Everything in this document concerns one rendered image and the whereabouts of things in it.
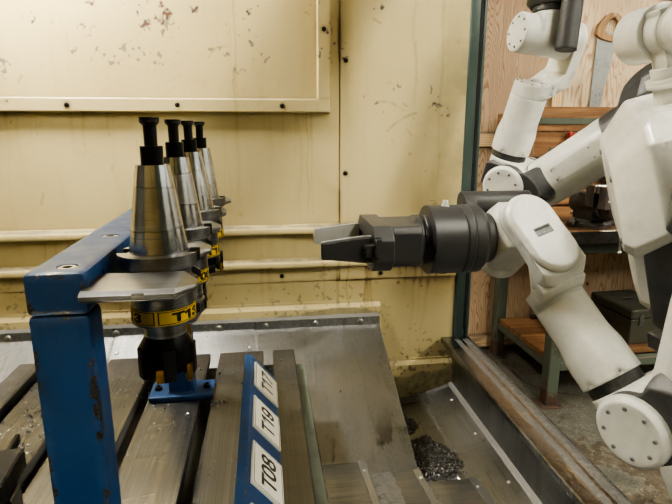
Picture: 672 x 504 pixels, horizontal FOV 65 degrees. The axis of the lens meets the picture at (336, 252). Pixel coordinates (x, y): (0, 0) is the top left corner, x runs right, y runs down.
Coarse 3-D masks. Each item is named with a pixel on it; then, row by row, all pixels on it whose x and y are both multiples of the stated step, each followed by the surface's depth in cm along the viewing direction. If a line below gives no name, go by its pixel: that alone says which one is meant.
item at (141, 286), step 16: (144, 272) 39; (160, 272) 39; (176, 272) 39; (96, 288) 35; (112, 288) 35; (128, 288) 35; (144, 288) 35; (160, 288) 35; (176, 288) 36; (192, 288) 37
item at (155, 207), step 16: (144, 176) 40; (160, 176) 40; (144, 192) 40; (160, 192) 40; (144, 208) 40; (160, 208) 40; (176, 208) 41; (144, 224) 40; (160, 224) 40; (176, 224) 41; (144, 240) 40; (160, 240) 40; (176, 240) 41; (144, 256) 40
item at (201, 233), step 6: (204, 222) 55; (192, 228) 51; (198, 228) 51; (204, 228) 52; (210, 228) 54; (186, 234) 50; (192, 234) 51; (198, 234) 51; (204, 234) 52; (210, 234) 53; (192, 240) 51; (198, 240) 51; (204, 240) 53; (210, 240) 55
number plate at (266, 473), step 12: (252, 444) 63; (252, 456) 60; (264, 456) 63; (252, 468) 58; (264, 468) 60; (276, 468) 63; (252, 480) 56; (264, 480) 58; (276, 480) 61; (264, 492) 57; (276, 492) 59
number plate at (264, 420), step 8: (256, 400) 73; (256, 408) 71; (264, 408) 74; (256, 416) 69; (264, 416) 72; (272, 416) 74; (256, 424) 67; (264, 424) 70; (272, 424) 72; (264, 432) 68; (272, 432) 70; (272, 440) 68; (280, 448) 68
